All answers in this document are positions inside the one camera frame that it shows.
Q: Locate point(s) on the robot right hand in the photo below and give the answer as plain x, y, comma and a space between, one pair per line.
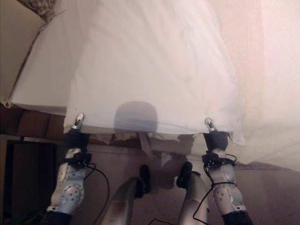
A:
215, 140

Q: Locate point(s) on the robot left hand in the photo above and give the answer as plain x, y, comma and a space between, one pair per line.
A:
76, 140

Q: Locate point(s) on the white bed sheet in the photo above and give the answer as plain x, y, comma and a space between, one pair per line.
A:
145, 61

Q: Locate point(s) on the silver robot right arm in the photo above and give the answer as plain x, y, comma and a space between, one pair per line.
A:
225, 189

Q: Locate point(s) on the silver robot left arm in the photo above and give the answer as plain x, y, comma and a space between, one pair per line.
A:
69, 187

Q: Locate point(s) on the pale bed cover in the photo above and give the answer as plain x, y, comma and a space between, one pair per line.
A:
272, 93

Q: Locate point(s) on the dark robot right foot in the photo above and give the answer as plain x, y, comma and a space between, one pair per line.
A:
184, 174

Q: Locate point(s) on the dark robot foot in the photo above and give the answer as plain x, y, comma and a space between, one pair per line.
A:
144, 174
184, 174

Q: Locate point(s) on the dark wooden bedside cabinet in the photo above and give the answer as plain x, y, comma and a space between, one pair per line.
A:
30, 173

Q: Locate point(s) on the silver robot right leg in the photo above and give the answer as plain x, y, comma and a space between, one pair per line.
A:
193, 201

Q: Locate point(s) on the silver robot leg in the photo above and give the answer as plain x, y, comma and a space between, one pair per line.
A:
126, 206
193, 201

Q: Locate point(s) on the white mattress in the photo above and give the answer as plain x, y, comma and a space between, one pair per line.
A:
47, 77

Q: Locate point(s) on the dark robot left foot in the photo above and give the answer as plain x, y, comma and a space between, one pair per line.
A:
144, 174

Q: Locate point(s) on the silver robot left leg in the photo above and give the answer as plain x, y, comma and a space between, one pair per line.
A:
126, 206

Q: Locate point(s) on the patterned grey pillow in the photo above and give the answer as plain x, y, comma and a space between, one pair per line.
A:
44, 9

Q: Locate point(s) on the brown wooden bed frame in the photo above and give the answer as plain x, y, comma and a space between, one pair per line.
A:
32, 122

